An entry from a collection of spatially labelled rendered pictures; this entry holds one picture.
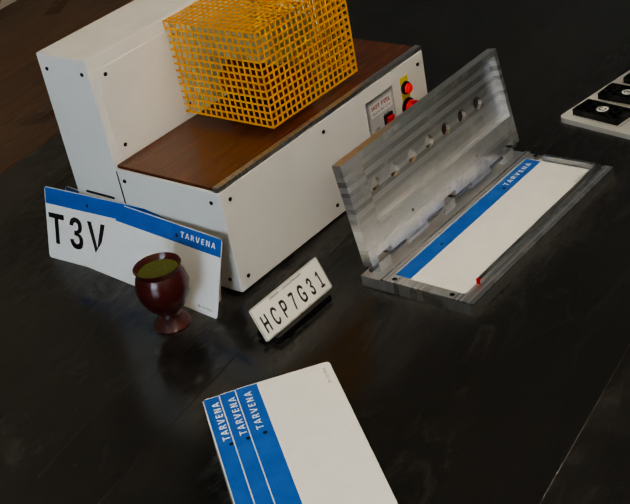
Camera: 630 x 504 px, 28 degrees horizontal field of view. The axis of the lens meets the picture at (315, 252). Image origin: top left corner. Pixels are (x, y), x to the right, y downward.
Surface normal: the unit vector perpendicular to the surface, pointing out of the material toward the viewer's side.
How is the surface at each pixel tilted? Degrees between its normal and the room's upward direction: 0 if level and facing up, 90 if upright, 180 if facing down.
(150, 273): 0
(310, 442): 0
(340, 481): 0
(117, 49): 90
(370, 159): 81
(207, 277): 69
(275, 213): 90
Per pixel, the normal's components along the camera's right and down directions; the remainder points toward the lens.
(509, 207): -0.18, -0.84
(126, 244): -0.68, 0.14
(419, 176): 0.73, 0.07
